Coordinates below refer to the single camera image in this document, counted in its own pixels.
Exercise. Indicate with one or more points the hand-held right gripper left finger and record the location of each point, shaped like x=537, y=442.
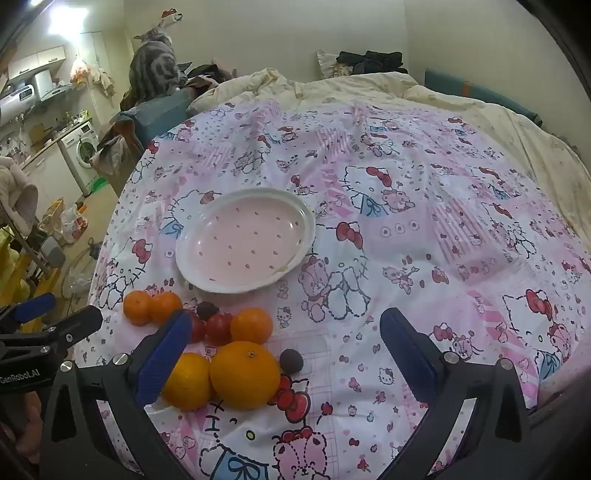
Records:
x=164, y=362

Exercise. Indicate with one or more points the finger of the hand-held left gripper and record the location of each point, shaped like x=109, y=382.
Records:
x=32, y=308
x=78, y=326

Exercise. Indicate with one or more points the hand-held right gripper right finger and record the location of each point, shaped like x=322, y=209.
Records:
x=411, y=357

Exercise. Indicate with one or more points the yellowish orange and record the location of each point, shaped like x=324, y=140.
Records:
x=189, y=383

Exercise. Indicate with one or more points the red cherry tomato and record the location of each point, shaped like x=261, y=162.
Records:
x=219, y=328
x=197, y=329

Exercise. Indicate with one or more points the small tangerine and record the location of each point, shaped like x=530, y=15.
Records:
x=137, y=307
x=167, y=305

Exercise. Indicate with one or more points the dark purple grape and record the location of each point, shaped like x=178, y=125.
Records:
x=207, y=310

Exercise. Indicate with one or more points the large orange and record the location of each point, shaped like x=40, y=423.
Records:
x=244, y=374

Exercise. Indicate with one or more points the medium tangerine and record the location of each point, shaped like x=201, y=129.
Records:
x=251, y=326

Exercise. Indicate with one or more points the dull purple grape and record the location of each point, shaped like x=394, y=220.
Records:
x=292, y=361

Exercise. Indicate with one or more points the pink dotted white-rimmed plate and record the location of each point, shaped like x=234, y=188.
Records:
x=244, y=240

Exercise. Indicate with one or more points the yellow wooden rack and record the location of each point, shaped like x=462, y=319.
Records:
x=18, y=277

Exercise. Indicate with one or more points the grey stool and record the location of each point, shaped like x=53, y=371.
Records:
x=51, y=253

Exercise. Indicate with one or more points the beige jacket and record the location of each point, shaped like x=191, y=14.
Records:
x=16, y=194

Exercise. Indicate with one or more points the white washing machine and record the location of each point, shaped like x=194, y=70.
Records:
x=79, y=154

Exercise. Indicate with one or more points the pink cartoon printed bedsheet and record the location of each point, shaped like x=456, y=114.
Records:
x=415, y=194

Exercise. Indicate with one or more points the white water heater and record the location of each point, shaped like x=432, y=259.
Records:
x=18, y=99

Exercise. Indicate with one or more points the blue upholstered chair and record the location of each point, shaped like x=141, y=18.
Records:
x=157, y=115

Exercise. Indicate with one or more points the grey tabby cat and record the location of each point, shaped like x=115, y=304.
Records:
x=154, y=67

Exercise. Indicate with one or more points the teal cushion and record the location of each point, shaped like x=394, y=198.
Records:
x=480, y=94

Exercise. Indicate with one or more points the pile of dark clothes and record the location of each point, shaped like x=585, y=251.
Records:
x=369, y=61

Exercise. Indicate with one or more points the printed cream pillow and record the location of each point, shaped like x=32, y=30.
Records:
x=330, y=64

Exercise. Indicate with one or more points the white wall cabinets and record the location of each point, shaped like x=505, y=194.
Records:
x=37, y=62

